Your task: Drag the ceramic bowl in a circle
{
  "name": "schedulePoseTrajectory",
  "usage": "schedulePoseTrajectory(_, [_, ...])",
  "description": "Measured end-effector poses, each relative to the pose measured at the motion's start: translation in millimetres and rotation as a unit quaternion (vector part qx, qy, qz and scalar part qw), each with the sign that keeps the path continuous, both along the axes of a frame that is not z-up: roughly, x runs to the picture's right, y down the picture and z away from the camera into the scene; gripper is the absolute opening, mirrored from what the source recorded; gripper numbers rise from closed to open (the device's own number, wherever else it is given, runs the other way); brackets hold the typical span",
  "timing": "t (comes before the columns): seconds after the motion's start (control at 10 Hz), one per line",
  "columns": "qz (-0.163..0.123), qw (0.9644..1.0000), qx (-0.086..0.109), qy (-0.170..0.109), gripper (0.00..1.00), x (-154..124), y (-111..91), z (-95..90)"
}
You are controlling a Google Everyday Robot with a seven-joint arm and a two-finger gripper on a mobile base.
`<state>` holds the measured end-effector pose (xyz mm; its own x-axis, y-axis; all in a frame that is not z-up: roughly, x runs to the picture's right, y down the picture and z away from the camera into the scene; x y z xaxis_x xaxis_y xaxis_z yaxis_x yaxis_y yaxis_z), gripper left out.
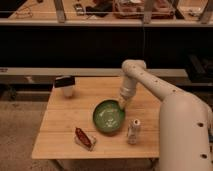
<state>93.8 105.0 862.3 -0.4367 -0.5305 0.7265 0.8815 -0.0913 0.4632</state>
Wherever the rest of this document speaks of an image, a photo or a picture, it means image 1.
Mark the wooden shelf with metal frame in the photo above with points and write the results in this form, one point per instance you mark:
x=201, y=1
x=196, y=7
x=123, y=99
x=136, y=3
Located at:
x=195, y=13

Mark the white plastic bottle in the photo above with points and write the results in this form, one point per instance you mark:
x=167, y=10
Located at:
x=133, y=131

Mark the green ceramic bowl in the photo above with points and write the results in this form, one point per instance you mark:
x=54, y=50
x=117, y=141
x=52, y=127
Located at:
x=108, y=117

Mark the white cup black lid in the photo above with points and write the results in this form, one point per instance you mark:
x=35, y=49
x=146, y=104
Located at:
x=66, y=84

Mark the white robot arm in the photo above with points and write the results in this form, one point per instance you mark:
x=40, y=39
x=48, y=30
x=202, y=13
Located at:
x=185, y=120

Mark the black device on shelf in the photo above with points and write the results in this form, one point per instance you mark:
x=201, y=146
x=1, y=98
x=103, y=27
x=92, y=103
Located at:
x=79, y=9

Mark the red plastic tray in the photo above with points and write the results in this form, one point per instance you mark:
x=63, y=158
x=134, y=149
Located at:
x=136, y=8

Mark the white wrapped gripper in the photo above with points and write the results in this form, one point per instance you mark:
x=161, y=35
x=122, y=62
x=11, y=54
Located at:
x=127, y=91

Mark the red white packaged snack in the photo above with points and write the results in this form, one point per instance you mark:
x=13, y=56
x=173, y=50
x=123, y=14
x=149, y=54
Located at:
x=86, y=141

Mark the wooden table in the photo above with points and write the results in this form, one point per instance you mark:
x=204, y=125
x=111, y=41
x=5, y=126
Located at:
x=63, y=115

